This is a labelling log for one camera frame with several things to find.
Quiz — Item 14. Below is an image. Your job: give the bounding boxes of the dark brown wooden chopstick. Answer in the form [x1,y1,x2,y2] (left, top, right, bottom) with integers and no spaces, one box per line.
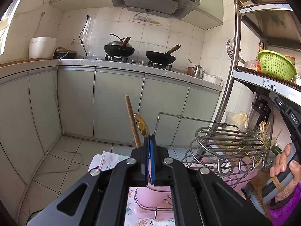
[125,95,142,147]

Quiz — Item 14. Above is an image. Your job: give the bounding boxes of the green plastic basket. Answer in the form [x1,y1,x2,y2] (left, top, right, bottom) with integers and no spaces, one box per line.
[257,50,297,82]

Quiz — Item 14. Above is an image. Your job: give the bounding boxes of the gas stove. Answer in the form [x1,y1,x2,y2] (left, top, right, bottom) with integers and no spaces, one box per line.
[95,54,176,70]

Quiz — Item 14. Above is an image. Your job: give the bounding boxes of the person's right hand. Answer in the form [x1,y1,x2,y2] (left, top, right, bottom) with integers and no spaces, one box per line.
[270,144,301,203]

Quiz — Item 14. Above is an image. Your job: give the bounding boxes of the pink cloth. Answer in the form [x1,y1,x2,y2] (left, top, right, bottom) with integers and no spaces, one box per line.
[88,154,104,170]

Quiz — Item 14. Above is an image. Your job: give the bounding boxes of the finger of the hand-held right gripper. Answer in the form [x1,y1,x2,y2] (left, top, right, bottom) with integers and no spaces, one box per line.
[269,91,291,115]

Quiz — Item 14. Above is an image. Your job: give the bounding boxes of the floral printed cloth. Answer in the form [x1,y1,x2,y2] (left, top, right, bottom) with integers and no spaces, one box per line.
[98,151,176,226]

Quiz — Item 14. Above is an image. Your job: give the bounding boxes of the green onions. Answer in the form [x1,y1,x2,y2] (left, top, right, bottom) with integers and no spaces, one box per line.
[259,121,283,156]

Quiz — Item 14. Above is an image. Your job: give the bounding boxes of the clear plastic container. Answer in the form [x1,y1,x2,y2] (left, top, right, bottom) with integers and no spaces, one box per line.
[224,111,250,132]

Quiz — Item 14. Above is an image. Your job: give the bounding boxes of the steel wok lid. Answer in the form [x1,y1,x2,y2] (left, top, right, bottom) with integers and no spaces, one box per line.
[104,33,132,47]

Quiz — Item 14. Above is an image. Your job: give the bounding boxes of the steel shelf rack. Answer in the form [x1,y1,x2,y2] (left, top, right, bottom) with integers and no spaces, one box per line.
[213,0,301,226]

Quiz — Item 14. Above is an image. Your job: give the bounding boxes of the gold metal spoon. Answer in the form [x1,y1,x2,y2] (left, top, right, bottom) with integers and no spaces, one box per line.
[134,113,150,137]

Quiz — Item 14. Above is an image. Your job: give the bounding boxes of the pink plastic utensil holder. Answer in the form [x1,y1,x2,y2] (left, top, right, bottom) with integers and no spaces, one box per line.
[127,157,257,217]

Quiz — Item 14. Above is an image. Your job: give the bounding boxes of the white cable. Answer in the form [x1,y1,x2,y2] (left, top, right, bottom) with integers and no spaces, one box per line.
[35,50,83,177]

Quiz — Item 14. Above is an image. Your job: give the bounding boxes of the white rectangular dish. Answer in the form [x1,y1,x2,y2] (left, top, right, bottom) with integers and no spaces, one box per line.
[202,73,224,84]

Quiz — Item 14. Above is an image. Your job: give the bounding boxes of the white rice cooker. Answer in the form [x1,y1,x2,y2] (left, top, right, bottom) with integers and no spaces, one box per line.
[29,37,57,59]

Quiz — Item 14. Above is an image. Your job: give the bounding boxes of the steel kettle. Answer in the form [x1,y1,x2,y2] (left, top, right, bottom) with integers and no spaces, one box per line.
[192,65,205,79]

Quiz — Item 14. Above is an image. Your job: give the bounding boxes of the thin black cable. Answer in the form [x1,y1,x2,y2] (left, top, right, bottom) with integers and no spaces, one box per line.
[25,209,47,225]

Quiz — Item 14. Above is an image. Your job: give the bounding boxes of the person's right forearm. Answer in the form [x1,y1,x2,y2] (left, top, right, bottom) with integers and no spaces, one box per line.
[268,188,301,222]

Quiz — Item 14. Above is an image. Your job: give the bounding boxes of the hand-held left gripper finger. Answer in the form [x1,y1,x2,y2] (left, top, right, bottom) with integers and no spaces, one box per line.
[27,135,150,226]
[150,135,271,226]

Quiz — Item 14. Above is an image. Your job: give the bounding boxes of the grey kitchen base cabinets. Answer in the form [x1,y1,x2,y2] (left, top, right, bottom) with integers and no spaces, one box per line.
[0,59,224,203]

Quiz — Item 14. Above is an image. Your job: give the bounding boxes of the clear wall shelf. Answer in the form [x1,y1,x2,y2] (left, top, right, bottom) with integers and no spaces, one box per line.
[128,14,164,26]

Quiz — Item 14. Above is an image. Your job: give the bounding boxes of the steel wire utensil rack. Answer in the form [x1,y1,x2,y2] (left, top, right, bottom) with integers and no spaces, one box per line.
[134,112,271,219]

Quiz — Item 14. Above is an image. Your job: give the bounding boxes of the black small appliance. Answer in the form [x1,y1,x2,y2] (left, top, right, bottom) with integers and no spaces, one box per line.
[53,47,77,60]

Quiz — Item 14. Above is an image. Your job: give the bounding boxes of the range hood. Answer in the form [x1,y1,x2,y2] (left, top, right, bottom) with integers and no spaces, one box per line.
[108,0,200,20]

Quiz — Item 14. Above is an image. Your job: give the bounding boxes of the black blender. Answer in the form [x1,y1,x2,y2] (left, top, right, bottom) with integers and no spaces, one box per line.
[248,98,273,132]

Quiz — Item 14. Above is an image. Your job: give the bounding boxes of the wire skimmer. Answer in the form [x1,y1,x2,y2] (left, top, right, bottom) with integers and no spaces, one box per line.
[226,38,246,64]

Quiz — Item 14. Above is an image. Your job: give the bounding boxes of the black power cable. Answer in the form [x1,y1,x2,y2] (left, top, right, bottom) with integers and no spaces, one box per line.
[79,16,91,59]

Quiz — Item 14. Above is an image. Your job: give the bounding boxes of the black wok with wooden handle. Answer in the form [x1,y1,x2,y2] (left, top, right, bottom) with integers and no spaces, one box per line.
[103,36,136,56]
[145,44,181,65]

